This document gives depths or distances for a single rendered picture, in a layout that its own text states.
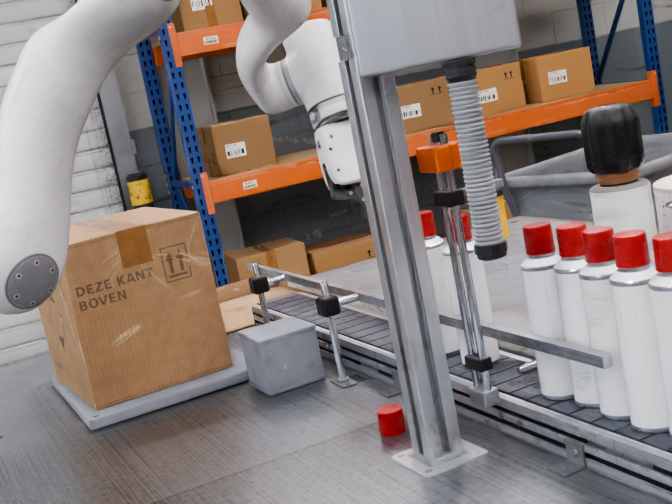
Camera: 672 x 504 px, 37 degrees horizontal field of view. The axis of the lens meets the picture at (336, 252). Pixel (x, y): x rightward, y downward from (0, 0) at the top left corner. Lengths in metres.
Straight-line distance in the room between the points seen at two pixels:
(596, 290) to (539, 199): 2.64
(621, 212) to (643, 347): 0.44
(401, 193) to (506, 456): 0.33
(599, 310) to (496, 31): 0.31
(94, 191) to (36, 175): 4.18
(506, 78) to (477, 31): 4.50
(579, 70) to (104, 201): 2.69
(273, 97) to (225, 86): 4.14
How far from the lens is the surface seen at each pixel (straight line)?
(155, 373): 1.67
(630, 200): 1.46
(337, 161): 1.51
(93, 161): 5.41
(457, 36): 1.06
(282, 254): 5.01
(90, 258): 1.62
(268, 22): 1.45
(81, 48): 1.22
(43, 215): 1.23
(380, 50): 1.07
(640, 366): 1.06
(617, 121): 1.44
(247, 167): 4.93
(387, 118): 1.13
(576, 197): 3.61
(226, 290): 2.34
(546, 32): 6.62
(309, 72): 1.55
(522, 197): 3.76
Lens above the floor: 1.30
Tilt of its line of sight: 10 degrees down
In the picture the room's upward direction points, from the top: 11 degrees counter-clockwise
